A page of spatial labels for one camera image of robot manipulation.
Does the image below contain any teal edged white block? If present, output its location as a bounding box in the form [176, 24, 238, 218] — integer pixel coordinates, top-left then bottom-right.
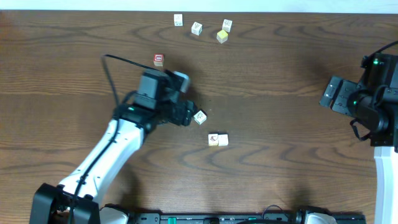
[218, 134, 229, 146]

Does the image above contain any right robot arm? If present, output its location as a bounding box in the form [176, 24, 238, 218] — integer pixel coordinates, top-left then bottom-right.
[320, 52, 397, 223]

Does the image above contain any white block far left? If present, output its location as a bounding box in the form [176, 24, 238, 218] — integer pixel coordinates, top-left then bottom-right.
[174, 14, 183, 27]

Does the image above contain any red top block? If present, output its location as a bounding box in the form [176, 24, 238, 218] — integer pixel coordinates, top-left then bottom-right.
[153, 54, 164, 67]

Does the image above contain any green edged white block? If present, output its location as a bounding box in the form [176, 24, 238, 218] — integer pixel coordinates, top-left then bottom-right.
[193, 110, 207, 125]

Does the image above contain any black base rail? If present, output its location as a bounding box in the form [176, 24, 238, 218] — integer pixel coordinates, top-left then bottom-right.
[127, 213, 367, 224]

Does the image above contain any white block far right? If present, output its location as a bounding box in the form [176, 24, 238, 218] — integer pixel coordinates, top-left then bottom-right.
[222, 19, 233, 33]

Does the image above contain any white block number three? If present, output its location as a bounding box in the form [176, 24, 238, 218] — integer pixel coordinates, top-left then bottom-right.
[191, 22, 203, 35]

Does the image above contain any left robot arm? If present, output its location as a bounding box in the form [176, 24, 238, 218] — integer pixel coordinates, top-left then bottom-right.
[29, 69, 197, 223]

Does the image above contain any yellow top far block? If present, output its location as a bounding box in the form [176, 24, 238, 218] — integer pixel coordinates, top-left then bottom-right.
[216, 30, 229, 44]

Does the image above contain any white block brown picture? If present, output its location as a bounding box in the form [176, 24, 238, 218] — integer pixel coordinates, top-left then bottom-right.
[208, 134, 219, 146]

